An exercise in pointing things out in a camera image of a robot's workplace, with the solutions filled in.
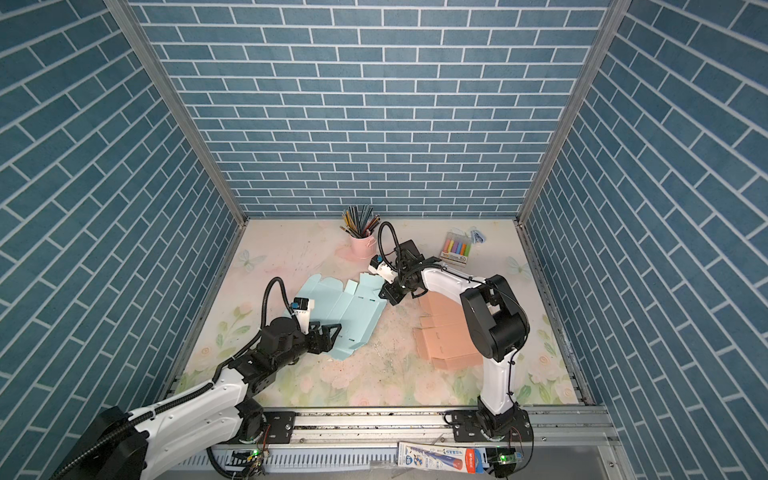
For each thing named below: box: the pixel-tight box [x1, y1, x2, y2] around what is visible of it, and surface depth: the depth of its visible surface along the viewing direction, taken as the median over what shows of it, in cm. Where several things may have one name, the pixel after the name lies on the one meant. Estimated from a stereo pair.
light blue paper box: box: [295, 272, 388, 361], surface depth 98 cm
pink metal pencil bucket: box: [350, 235, 377, 259], surface depth 107 cm
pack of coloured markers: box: [439, 231, 472, 265], surface depth 114 cm
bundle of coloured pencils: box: [340, 204, 381, 239], surface depth 106 cm
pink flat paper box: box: [412, 291, 484, 371], surface depth 91 cm
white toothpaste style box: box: [397, 441, 489, 474], surface depth 71 cm
